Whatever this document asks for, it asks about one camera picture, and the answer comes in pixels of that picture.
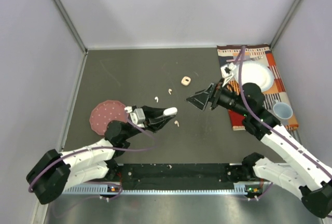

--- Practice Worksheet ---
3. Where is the white paper plate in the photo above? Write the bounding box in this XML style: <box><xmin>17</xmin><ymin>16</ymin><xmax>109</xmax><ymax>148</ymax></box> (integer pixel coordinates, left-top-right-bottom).
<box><xmin>240</xmin><ymin>61</ymin><xmax>274</xmax><ymax>92</ymax></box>

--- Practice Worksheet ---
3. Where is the patterned orange placemat cloth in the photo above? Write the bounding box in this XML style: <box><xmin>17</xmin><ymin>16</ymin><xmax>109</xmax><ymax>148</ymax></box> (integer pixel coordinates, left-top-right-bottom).
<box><xmin>217</xmin><ymin>44</ymin><xmax>299</xmax><ymax>131</ymax></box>

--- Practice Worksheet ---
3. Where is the right aluminium corner post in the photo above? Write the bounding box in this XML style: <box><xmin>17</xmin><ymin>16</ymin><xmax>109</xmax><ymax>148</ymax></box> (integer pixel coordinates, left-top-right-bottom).
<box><xmin>270</xmin><ymin>0</ymin><xmax>303</xmax><ymax>50</ymax></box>

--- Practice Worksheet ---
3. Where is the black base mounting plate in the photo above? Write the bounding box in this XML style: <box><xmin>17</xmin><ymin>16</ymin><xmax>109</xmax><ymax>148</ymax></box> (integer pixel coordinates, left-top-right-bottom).
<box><xmin>114</xmin><ymin>162</ymin><xmax>275</xmax><ymax>190</ymax></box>

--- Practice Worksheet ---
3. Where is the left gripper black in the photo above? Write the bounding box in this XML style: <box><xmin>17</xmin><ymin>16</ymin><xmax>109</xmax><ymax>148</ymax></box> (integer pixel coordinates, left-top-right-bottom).
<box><xmin>122</xmin><ymin>106</ymin><xmax>175</xmax><ymax>141</ymax></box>

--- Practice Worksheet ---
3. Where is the pink handled fork rear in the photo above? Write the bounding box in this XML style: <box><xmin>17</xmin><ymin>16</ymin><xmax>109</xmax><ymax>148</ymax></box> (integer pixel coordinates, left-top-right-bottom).
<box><xmin>226</xmin><ymin>56</ymin><xmax>264</xmax><ymax>63</ymax></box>

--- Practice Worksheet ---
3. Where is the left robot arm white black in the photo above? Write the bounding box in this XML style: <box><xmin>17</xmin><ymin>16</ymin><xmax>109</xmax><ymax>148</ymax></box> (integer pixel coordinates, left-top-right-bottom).
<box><xmin>26</xmin><ymin>100</ymin><xmax>178</xmax><ymax>204</ymax></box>

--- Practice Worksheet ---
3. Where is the purple cable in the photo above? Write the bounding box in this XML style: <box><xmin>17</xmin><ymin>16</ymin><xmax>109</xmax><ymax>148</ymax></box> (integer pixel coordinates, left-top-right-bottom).
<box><xmin>27</xmin><ymin>112</ymin><xmax>157</xmax><ymax>193</ymax></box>
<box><xmin>234</xmin><ymin>45</ymin><xmax>332</xmax><ymax>180</ymax></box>

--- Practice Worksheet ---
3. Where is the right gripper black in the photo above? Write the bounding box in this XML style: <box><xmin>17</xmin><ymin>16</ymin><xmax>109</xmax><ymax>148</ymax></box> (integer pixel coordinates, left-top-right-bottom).
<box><xmin>185</xmin><ymin>78</ymin><xmax>250</xmax><ymax>117</ymax></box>

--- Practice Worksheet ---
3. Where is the pink polka dot plate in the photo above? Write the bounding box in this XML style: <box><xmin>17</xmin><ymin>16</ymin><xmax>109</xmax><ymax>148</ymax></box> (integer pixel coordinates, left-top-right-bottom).
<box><xmin>89</xmin><ymin>100</ymin><xmax>128</xmax><ymax>136</ymax></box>

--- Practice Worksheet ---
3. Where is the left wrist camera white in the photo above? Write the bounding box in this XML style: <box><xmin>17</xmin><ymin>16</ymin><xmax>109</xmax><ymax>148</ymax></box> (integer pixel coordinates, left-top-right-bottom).
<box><xmin>124</xmin><ymin>106</ymin><xmax>146</xmax><ymax>128</ymax></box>

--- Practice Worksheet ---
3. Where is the left aluminium corner post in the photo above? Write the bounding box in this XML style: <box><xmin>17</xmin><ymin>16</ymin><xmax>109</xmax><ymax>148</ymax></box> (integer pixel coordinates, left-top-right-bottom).
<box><xmin>38</xmin><ymin>0</ymin><xmax>88</xmax><ymax>53</ymax></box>

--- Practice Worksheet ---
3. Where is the light blue cup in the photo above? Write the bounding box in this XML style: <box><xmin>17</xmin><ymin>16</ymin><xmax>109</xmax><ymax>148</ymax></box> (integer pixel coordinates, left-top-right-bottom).
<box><xmin>272</xmin><ymin>100</ymin><xmax>294</xmax><ymax>120</ymax></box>

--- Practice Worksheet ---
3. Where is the aluminium corner post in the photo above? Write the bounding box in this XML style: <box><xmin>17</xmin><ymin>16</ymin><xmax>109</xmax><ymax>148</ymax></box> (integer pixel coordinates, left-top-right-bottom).
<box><xmin>270</xmin><ymin>0</ymin><xmax>303</xmax><ymax>50</ymax></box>
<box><xmin>38</xmin><ymin>0</ymin><xmax>88</xmax><ymax>53</ymax></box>

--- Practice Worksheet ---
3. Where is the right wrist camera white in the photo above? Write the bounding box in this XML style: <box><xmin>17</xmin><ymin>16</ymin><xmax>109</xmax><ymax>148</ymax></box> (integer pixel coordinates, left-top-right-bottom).
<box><xmin>220</xmin><ymin>62</ymin><xmax>237</xmax><ymax>87</ymax></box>

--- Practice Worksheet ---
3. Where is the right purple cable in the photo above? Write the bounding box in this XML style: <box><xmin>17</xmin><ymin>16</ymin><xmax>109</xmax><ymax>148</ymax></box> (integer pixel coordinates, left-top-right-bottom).
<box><xmin>234</xmin><ymin>45</ymin><xmax>332</xmax><ymax>180</ymax></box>

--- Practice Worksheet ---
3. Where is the white earbud charging case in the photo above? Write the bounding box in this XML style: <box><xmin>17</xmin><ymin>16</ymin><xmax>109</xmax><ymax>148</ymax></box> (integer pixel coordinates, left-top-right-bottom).
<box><xmin>163</xmin><ymin>107</ymin><xmax>177</xmax><ymax>116</ymax></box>

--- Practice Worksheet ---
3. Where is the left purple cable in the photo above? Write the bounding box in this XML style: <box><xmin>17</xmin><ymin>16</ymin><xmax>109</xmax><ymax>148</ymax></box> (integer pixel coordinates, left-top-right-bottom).
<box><xmin>27</xmin><ymin>112</ymin><xmax>157</xmax><ymax>193</ymax></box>

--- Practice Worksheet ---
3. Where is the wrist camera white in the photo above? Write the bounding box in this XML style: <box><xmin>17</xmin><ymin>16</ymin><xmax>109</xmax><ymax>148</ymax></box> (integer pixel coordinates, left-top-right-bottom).
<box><xmin>124</xmin><ymin>106</ymin><xmax>146</xmax><ymax>128</ymax></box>
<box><xmin>220</xmin><ymin>62</ymin><xmax>237</xmax><ymax>87</ymax></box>

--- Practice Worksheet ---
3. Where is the pink earbud charging case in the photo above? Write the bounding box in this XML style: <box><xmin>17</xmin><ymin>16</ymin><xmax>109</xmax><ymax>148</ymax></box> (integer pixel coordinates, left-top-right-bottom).
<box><xmin>181</xmin><ymin>76</ymin><xmax>191</xmax><ymax>86</ymax></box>

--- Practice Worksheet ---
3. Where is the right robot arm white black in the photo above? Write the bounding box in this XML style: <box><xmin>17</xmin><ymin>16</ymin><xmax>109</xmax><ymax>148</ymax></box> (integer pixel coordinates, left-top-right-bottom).
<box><xmin>186</xmin><ymin>80</ymin><xmax>331</xmax><ymax>219</ymax></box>

